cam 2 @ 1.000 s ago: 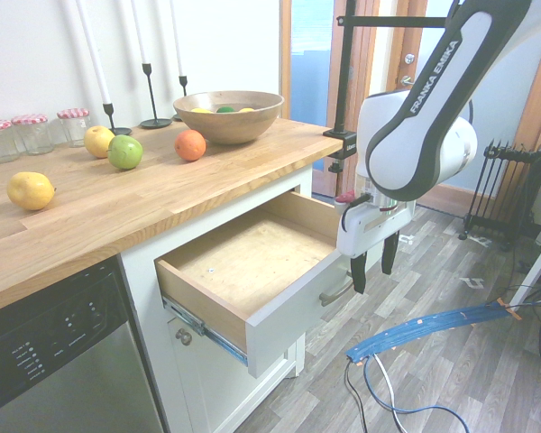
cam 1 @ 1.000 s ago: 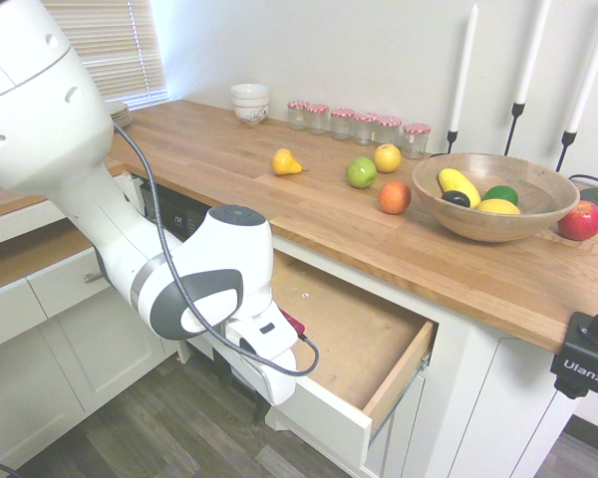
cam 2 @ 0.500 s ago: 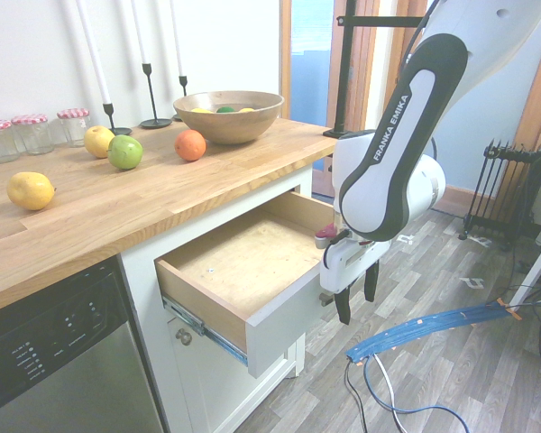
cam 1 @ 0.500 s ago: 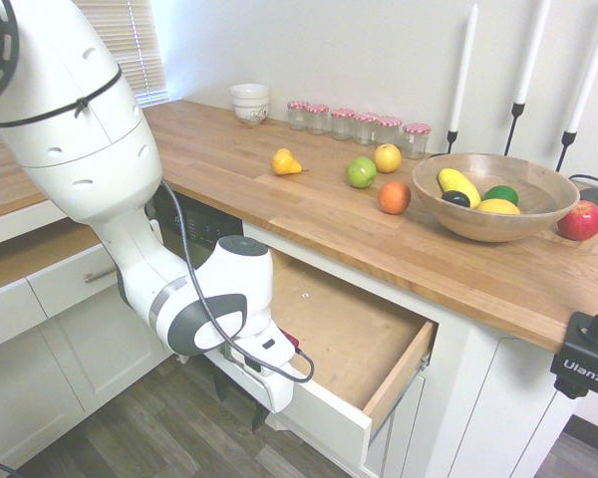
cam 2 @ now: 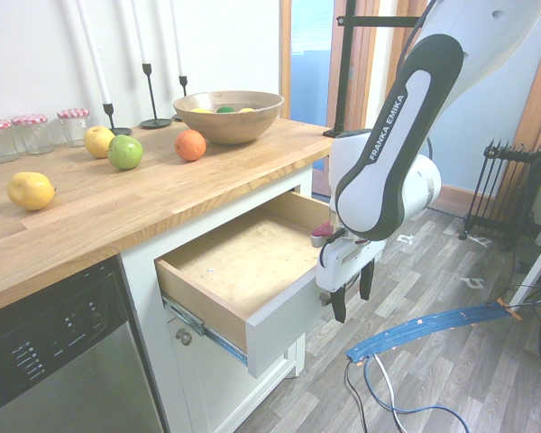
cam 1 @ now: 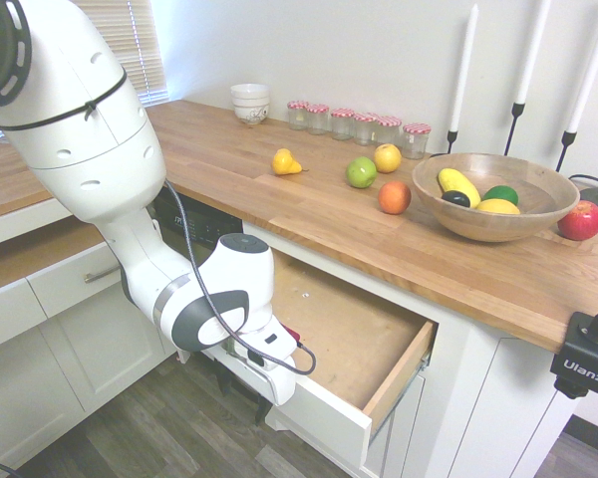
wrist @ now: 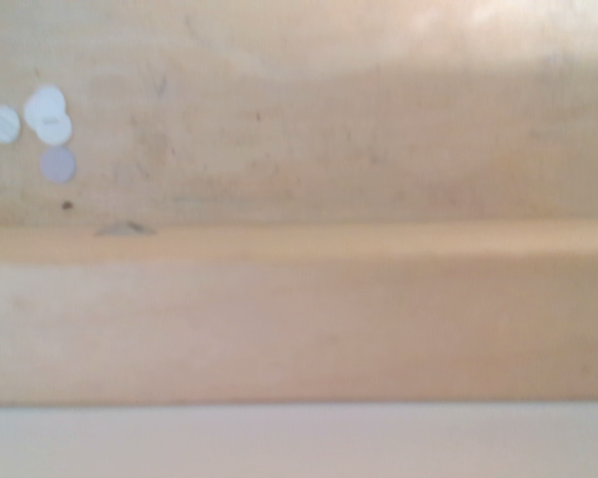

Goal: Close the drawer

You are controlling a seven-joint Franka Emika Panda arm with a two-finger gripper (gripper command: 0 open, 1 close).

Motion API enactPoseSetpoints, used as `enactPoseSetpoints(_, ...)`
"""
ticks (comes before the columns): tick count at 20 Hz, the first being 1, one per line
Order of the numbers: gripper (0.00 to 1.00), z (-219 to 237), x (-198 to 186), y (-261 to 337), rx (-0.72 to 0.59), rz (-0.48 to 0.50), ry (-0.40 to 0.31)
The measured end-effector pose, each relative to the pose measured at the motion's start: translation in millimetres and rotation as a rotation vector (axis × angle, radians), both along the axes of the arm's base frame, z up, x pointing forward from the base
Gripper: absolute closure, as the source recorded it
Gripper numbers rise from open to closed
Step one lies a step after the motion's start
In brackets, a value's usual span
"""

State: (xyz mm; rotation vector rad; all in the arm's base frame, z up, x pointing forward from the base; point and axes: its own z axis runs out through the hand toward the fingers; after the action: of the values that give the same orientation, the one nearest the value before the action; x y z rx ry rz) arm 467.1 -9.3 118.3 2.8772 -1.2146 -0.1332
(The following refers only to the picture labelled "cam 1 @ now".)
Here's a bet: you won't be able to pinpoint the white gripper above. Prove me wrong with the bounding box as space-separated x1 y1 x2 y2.
227 342 298 427

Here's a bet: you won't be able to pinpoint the white-fronted wooden drawer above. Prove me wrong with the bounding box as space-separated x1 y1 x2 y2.
201 248 440 472

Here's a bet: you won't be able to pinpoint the white cabinet door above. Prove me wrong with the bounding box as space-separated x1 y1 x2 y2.
368 370 429 477

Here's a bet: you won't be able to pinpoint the white low cabinet unit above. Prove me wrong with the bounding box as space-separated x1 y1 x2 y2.
0 198 191 472

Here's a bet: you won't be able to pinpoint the white kitchen cabinet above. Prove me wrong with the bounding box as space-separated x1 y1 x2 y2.
241 218 579 478

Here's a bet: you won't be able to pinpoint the yellow pear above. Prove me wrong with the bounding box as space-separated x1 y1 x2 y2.
271 147 311 176

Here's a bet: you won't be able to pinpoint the orange red peach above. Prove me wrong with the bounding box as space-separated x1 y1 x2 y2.
377 180 413 216

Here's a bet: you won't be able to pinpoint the green apple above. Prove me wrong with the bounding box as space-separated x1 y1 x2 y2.
345 156 379 189

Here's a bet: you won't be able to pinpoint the yellow apple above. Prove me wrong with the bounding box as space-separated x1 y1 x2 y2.
373 142 403 174

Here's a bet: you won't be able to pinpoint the glass jar checkered lid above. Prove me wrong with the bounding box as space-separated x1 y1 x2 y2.
330 108 356 141
286 100 309 131
305 103 331 136
402 121 433 160
376 116 403 149
353 113 379 147

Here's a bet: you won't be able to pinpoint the large wooden bowl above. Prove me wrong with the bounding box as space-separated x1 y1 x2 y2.
411 152 581 244

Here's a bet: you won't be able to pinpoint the yellow banana in bowl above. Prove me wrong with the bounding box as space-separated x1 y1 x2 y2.
437 167 481 209

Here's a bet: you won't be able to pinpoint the white bowl with print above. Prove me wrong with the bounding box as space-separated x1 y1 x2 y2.
231 97 271 125

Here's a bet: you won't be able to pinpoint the yellow lemon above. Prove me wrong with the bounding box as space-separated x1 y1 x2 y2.
476 198 521 216

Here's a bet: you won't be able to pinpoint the plain white bowl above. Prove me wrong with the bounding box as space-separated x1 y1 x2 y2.
229 83 271 104

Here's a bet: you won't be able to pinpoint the green lime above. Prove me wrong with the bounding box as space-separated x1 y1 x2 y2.
481 184 520 206

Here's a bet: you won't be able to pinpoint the black zip tie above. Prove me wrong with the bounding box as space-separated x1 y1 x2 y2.
2 67 130 133

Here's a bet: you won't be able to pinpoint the red apple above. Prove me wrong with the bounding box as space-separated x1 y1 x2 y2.
557 199 598 242

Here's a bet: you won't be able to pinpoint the white window blinds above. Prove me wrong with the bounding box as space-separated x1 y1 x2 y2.
72 0 168 107

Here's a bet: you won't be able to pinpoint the tall white candle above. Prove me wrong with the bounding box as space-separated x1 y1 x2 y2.
449 3 480 133
566 0 598 134
515 0 552 106

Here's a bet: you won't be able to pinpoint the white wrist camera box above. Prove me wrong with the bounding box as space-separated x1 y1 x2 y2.
227 323 303 372

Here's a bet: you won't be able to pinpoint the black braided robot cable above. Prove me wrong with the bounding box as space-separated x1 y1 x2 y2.
162 179 318 375

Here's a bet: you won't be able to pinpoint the metal drawer slide rail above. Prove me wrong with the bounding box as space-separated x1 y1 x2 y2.
368 348 434 440

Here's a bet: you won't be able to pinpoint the long silver bar handle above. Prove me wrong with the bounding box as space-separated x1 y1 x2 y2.
83 263 124 286

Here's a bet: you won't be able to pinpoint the black Ulanzi camera mount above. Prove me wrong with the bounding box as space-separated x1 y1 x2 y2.
549 278 598 400

